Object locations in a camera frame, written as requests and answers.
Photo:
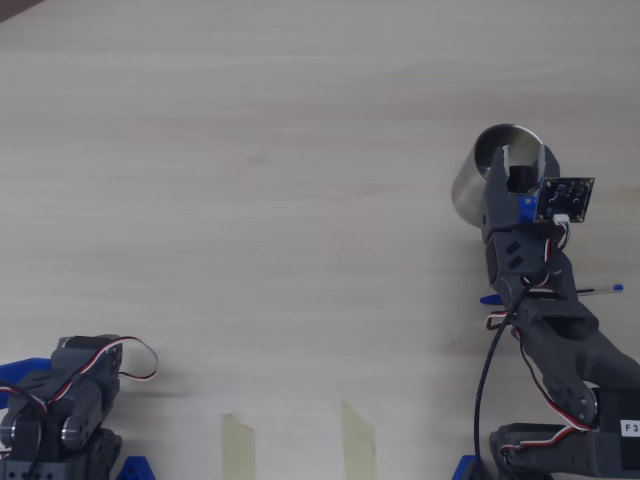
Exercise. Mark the yellow highlighter pen black cap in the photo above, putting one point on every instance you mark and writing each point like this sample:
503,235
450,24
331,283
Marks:
522,177

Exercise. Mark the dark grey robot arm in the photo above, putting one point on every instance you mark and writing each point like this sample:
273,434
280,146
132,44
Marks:
30,435
565,335

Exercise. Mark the blue arm base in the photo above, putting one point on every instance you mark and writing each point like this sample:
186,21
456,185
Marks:
135,470
465,469

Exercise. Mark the silver metal cup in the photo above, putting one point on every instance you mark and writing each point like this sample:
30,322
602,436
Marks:
467,195

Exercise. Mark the blue ballpoint pen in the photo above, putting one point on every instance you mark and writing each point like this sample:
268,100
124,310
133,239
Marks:
617,287

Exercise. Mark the beige masking tape strip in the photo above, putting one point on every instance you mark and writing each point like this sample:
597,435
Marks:
357,440
239,450

